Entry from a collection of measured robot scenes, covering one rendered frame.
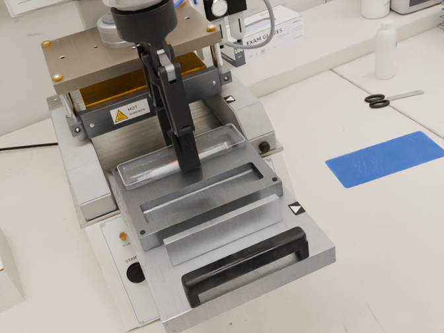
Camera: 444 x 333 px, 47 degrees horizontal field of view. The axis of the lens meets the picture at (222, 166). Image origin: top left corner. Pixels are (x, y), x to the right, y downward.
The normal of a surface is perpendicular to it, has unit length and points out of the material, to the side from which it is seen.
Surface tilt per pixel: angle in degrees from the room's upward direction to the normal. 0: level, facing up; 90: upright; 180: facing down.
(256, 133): 41
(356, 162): 0
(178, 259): 90
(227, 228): 90
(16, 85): 90
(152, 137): 0
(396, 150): 0
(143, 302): 65
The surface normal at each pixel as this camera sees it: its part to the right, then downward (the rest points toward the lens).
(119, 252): 0.27, 0.14
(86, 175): 0.12, -0.25
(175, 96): 0.37, 0.47
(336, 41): -0.16, -0.78
